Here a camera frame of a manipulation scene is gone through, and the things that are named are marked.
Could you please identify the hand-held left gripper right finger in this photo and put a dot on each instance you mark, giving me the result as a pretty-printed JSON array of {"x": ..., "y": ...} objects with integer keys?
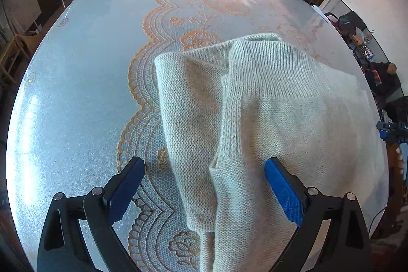
[{"x": 285, "y": 192}]

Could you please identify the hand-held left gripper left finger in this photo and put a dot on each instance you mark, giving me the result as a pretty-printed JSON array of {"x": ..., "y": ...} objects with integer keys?
[{"x": 126, "y": 189}]

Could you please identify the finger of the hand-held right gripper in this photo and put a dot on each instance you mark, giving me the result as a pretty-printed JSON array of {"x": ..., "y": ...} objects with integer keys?
[{"x": 382, "y": 128}]

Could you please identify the beige knitted sweater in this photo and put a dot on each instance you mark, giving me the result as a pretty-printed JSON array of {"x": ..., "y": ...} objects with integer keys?
[{"x": 255, "y": 100}]

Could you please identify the person's right hand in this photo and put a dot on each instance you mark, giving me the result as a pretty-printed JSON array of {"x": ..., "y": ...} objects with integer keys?
[{"x": 399, "y": 163}]

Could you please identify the dark side table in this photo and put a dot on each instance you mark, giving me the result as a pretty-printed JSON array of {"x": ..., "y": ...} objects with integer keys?
[{"x": 365, "y": 50}]

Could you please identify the black leather armchair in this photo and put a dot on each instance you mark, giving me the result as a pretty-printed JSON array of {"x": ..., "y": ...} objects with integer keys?
[{"x": 349, "y": 22}]

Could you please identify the round back wooden chair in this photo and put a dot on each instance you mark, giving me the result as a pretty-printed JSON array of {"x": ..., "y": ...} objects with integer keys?
[{"x": 24, "y": 42}]

